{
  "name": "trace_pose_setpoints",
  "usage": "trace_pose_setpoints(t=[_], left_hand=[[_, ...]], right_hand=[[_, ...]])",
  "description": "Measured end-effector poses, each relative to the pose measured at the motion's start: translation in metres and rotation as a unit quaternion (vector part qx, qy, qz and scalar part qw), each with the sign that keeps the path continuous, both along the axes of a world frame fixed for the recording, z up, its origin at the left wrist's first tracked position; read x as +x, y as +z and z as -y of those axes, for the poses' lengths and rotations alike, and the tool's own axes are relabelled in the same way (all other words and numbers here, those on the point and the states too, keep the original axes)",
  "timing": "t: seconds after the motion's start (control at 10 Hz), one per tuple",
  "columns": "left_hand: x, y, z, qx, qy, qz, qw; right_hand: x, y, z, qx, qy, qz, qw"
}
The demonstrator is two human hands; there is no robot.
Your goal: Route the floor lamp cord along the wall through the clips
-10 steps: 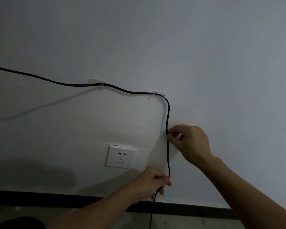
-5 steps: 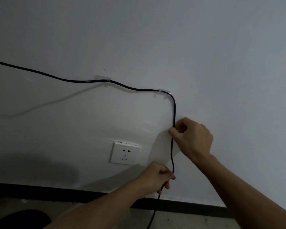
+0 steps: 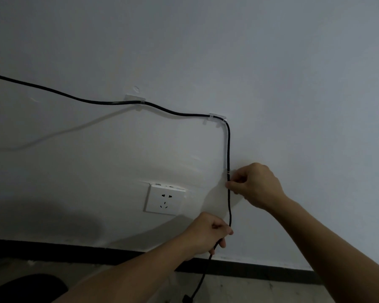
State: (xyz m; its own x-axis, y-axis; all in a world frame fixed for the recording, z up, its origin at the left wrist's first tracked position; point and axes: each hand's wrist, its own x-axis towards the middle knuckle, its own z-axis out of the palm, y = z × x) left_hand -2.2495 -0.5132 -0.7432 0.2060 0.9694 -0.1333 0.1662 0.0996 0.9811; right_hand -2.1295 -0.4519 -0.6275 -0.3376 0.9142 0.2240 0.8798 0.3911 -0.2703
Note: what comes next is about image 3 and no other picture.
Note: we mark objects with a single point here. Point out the person's left thumb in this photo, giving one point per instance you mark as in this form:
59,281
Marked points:
222,229

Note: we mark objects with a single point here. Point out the person's left forearm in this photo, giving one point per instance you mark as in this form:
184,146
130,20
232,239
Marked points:
129,277

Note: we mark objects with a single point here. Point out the person's left hand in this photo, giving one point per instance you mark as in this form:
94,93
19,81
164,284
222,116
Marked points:
202,231

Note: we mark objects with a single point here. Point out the white wall socket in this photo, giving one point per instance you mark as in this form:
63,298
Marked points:
164,200

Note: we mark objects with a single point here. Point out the black rounded object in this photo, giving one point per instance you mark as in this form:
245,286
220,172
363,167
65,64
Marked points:
28,288

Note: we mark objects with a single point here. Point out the black baseboard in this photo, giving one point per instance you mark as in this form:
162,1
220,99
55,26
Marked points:
82,254

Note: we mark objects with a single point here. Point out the person's right hand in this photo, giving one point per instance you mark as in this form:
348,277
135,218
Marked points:
259,184

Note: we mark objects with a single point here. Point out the person's right thumb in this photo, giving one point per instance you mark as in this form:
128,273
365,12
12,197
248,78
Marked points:
233,187

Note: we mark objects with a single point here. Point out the person's right forearm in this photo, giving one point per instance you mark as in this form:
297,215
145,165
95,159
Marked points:
328,255

